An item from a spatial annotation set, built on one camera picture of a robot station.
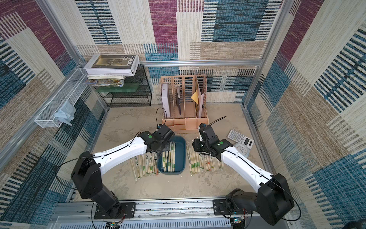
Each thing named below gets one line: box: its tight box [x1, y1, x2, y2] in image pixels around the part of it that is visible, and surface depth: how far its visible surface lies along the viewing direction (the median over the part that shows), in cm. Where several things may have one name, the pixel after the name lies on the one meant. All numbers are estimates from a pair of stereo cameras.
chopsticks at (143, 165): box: [142, 154, 146, 177], surface depth 89 cm
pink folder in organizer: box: [198, 93, 204, 118], surface depth 94 cm
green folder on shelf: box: [95, 84, 139, 93], surface depth 96 cm
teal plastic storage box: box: [156, 135, 187, 176], surface depth 91 cm
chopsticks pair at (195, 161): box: [192, 150, 199, 174], surface depth 91 cm
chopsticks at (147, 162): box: [145, 153, 151, 176], surface depth 89 cm
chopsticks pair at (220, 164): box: [216, 158, 224, 172], surface depth 89 cm
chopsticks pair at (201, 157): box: [198, 152, 204, 171], surface depth 91 cm
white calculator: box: [226, 129, 255, 150], surface depth 101 cm
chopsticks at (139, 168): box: [137, 155, 142, 179], surface depth 88 cm
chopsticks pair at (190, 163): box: [185, 143, 194, 177], surface depth 91 cm
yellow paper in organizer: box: [190, 88, 199, 105], surface depth 91 cm
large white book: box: [83, 53, 141, 80], surface depth 84 cm
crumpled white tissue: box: [54, 100, 76, 126], surface depth 69 cm
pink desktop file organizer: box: [160, 74, 210, 134], surface depth 107 cm
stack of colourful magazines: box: [83, 78, 124, 87], surface depth 83 cm
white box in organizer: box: [161, 83, 171, 117], surface depth 103 cm
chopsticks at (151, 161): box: [149, 151, 155, 176], surface depth 91 cm
